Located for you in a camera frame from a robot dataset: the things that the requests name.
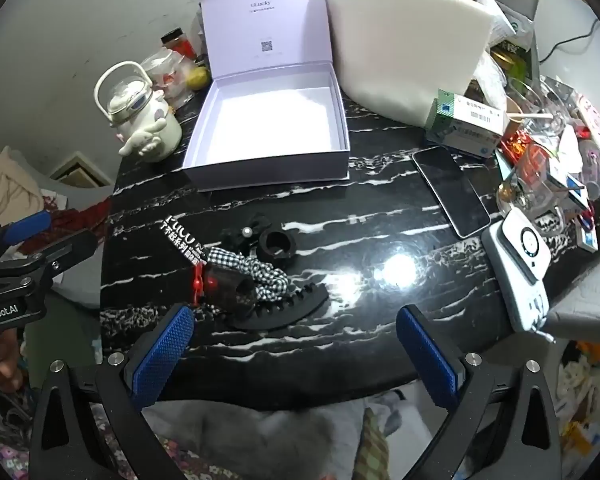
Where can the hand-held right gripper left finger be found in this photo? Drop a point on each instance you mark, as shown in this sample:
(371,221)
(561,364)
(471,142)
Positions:
(162,355)

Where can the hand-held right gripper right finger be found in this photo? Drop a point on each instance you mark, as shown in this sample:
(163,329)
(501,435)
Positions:
(430,360)

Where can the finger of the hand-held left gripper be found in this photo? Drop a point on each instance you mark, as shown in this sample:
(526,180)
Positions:
(27,225)
(70,250)

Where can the red hair clip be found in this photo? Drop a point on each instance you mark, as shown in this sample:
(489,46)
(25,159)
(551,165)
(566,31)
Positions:
(197,285)

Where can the brown translucent hair clip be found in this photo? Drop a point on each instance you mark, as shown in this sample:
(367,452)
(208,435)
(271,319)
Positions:
(227,287)

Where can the black strip with white print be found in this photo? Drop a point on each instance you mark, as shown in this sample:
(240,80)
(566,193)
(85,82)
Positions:
(185,240)

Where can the black white checkered scrunchie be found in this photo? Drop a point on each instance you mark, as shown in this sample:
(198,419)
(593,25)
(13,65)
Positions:
(270,280)

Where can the black claw hair clip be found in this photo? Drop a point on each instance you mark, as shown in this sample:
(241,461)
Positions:
(290,310)

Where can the black bow pearl hair clip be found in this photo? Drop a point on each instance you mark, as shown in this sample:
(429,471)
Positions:
(235,237)

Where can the lavender gift box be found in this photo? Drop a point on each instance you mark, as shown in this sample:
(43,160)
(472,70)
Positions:
(260,20)

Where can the red patterned cloth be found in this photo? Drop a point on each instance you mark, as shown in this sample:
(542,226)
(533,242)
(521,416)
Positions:
(80,220)

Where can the beige cloth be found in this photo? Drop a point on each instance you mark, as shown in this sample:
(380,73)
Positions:
(5,190)

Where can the grey fur blanket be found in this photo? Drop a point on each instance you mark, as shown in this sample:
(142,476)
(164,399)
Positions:
(255,435)

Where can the white power strip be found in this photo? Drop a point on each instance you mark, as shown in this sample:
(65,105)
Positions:
(520,270)

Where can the cream character kettle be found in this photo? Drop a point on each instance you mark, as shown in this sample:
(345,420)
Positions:
(155,130)

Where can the black smartphone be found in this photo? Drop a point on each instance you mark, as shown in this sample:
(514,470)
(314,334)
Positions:
(450,190)

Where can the white quilted blanket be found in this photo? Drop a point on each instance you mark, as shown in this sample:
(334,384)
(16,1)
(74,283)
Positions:
(590,295)

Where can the clear plastic container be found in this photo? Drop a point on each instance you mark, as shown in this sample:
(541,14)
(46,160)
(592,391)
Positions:
(162,72)

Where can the blue white small box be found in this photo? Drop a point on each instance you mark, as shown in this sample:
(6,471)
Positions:
(570,190)
(587,235)

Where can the glass mug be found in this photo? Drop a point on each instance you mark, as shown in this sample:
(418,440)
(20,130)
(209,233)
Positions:
(530,185)

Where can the yellow lemon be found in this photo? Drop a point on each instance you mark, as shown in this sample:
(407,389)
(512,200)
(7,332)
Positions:
(198,77)

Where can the red snack packet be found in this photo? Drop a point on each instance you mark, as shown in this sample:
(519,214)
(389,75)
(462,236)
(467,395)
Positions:
(517,147)

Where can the green white medicine box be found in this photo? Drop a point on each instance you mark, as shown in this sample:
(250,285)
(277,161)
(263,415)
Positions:
(470,130)

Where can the red-lidded jar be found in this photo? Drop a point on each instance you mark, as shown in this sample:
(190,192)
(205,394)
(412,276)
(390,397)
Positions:
(177,40)

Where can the clear glass cup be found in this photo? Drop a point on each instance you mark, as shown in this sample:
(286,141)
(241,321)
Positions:
(535,105)

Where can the pink white round package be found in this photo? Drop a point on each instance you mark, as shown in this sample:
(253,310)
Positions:
(592,115)

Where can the yellow-lidded jar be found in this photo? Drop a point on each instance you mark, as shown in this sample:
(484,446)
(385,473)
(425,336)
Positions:
(510,62)

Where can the white foam board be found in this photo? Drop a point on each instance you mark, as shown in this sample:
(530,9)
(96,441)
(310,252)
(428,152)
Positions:
(405,45)

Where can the white paper sheets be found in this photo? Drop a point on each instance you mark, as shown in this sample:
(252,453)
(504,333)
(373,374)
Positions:
(505,20)

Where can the beige wooden frame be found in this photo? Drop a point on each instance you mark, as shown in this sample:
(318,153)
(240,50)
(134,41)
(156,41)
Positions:
(80,170)

